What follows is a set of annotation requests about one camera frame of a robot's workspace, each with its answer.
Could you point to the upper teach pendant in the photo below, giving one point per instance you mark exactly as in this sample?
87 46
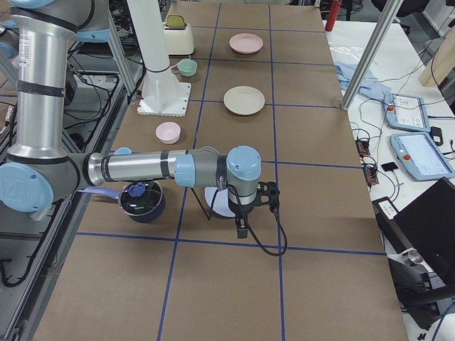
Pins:
405 112

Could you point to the red bottle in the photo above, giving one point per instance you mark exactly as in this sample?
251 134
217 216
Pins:
333 15

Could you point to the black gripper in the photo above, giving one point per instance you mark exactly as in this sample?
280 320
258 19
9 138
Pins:
238 210

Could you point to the black laptop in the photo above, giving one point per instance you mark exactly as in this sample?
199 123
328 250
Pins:
427 225

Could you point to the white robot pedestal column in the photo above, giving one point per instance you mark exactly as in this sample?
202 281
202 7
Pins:
162 94

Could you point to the dark blue pot with lid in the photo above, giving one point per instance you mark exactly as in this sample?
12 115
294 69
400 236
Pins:
143 201

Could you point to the black power adapter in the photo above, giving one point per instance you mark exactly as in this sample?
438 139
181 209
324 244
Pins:
436 135

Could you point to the beige plate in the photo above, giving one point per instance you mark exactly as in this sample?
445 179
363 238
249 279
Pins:
244 100

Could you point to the white power strip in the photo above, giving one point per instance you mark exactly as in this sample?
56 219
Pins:
388 209

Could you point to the blue plate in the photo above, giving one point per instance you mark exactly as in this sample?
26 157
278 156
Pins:
220 206

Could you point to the pink bowl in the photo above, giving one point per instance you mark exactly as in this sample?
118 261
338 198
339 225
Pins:
168 132

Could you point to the small orange circuit board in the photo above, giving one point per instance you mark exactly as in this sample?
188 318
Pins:
362 147

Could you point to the pink plate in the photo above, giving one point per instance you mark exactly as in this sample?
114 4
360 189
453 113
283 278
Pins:
246 43

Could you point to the teach pendant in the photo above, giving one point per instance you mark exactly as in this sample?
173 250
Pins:
405 112
420 156

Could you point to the lower teach pendant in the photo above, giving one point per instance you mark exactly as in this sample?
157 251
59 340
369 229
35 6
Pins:
420 156

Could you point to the aluminium frame post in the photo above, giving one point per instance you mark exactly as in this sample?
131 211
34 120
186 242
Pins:
379 32

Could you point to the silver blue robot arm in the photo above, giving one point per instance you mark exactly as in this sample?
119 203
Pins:
38 171

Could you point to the green bowl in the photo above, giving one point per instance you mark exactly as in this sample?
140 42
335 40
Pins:
187 67

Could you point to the cream toaster with bread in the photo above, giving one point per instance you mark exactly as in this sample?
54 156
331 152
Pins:
178 35

